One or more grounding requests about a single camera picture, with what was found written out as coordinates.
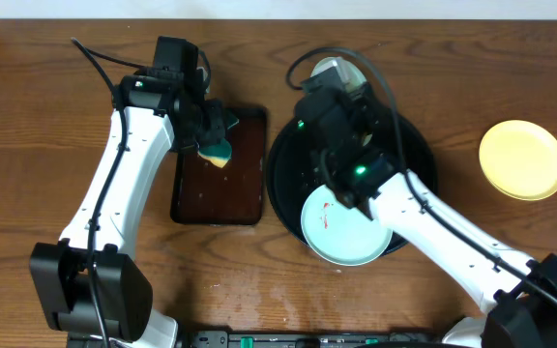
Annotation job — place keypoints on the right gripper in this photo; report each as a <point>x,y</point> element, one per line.
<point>364,103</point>

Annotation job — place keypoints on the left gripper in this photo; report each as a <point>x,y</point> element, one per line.
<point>216,128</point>

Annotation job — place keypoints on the green yellow sponge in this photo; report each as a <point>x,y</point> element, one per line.
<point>220,154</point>

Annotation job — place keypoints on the pale green plate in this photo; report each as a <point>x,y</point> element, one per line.
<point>350,76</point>

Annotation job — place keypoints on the light blue plate front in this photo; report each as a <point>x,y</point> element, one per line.
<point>339,235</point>

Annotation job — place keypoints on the yellow plate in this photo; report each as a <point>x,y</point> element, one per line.
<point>519,158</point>

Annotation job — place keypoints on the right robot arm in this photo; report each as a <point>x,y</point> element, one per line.
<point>516,293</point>

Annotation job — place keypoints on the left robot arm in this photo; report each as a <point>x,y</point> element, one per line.
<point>88,283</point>

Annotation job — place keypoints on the black round tray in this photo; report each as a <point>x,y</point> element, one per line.
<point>290,178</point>

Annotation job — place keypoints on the black rectangular tray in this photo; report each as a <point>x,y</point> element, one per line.
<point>233,195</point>

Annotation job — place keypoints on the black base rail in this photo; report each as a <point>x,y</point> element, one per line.
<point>222,339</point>

